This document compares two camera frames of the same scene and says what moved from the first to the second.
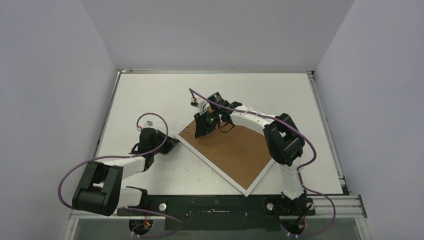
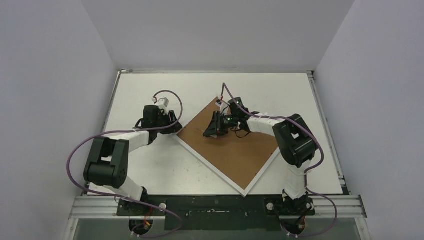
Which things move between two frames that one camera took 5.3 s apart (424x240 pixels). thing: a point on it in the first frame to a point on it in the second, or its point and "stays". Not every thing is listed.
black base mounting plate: (221, 213) stays
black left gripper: (170, 143) to (169, 117)
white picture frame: (239, 153) stays
